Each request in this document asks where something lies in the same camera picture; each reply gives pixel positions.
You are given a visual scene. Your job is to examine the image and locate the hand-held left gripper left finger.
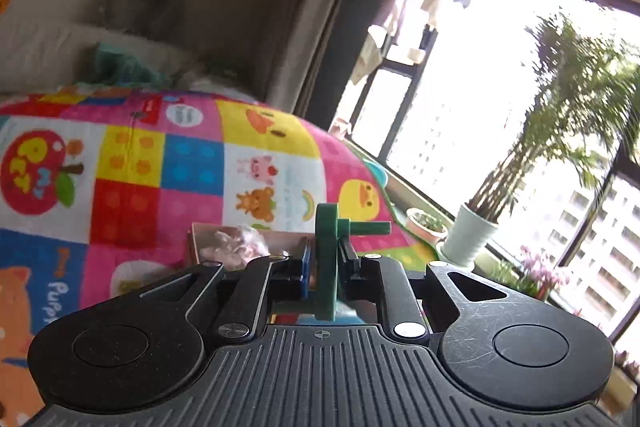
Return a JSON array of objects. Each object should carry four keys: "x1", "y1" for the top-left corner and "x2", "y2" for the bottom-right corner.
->
[{"x1": 140, "y1": 243, "x2": 315, "y2": 340}]

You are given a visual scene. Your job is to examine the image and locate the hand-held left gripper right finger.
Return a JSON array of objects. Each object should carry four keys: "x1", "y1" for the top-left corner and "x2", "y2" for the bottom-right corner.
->
[{"x1": 337, "y1": 238, "x2": 508, "y2": 340}]

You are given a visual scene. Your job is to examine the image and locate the green toy gear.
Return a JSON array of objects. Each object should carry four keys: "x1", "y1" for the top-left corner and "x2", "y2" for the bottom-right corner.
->
[{"x1": 314, "y1": 203, "x2": 393, "y2": 323}]

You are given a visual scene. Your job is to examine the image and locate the pink cardboard box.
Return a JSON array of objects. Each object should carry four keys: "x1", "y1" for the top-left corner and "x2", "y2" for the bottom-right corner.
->
[{"x1": 186, "y1": 223, "x2": 313, "y2": 270}]

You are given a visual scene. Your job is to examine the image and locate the packaged bread bun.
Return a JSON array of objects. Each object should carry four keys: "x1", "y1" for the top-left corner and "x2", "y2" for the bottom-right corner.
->
[{"x1": 200, "y1": 224, "x2": 271, "y2": 267}]

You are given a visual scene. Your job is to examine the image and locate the small potted plant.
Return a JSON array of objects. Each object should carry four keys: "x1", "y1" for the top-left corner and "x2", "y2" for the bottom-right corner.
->
[{"x1": 404, "y1": 206, "x2": 449, "y2": 246}]

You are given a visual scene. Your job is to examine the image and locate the teal plastic basin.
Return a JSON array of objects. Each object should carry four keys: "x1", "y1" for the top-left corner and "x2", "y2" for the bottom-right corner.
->
[{"x1": 361, "y1": 158, "x2": 390, "y2": 188}]

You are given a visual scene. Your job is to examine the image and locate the colourful cartoon play mat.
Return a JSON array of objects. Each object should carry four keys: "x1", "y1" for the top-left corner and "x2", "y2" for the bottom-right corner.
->
[{"x1": 0, "y1": 89, "x2": 441, "y2": 427}]

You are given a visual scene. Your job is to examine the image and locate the pink flowering plant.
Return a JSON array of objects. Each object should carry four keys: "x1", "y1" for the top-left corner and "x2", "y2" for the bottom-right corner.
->
[{"x1": 492, "y1": 246, "x2": 577, "y2": 304}]

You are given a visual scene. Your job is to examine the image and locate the teal cloth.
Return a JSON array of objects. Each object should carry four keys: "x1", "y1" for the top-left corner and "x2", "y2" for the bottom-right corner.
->
[{"x1": 91, "y1": 42, "x2": 172, "y2": 88}]

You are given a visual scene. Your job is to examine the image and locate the palm plant white pot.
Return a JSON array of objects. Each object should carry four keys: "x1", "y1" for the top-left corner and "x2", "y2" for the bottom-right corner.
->
[{"x1": 435, "y1": 9, "x2": 640, "y2": 269}]

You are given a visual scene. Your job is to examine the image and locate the grey-green neck pillow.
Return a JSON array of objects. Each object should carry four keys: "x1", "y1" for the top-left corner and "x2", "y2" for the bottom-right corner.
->
[{"x1": 99, "y1": 0, "x2": 187, "y2": 42}]

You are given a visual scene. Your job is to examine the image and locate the black window frame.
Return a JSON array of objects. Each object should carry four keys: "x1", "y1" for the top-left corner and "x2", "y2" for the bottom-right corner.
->
[{"x1": 327, "y1": 0, "x2": 640, "y2": 360}]

